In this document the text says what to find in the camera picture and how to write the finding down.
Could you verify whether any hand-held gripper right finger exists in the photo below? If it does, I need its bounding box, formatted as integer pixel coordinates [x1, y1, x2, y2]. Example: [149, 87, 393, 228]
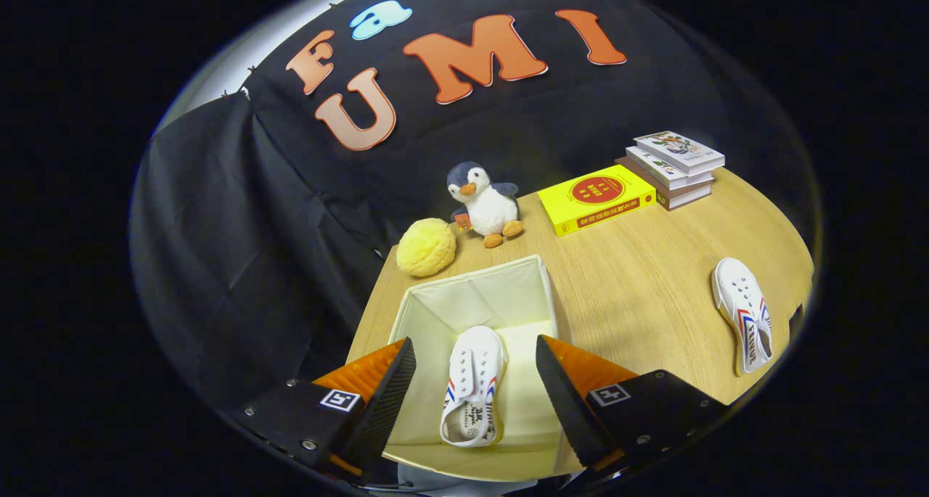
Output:
[536, 334, 730, 477]

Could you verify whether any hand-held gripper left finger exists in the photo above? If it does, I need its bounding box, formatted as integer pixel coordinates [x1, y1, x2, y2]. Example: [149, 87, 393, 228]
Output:
[231, 337, 417, 485]

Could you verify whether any white canvas shoe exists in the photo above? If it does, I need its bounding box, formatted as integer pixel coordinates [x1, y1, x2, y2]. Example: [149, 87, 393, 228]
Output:
[439, 326, 507, 448]
[711, 257, 774, 377]

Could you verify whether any beige fabric storage box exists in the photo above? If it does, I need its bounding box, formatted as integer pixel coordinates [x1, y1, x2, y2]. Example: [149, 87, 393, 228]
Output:
[382, 254, 574, 483]

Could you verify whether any yellow plush ball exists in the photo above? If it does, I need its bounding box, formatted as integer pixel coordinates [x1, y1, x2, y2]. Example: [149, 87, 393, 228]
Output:
[396, 218, 458, 278]

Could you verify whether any plush penguin toy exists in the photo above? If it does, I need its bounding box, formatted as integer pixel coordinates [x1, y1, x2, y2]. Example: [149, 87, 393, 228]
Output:
[446, 161, 525, 249]

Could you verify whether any yellow book with red circle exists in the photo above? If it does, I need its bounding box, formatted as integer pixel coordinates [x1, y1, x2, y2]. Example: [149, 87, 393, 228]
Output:
[537, 164, 658, 237]

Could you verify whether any brown cover book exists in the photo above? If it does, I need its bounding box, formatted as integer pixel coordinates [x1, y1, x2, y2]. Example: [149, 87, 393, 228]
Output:
[615, 156, 714, 211]

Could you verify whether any white illustrated book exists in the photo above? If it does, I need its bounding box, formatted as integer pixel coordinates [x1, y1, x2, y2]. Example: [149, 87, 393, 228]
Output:
[633, 131, 727, 176]

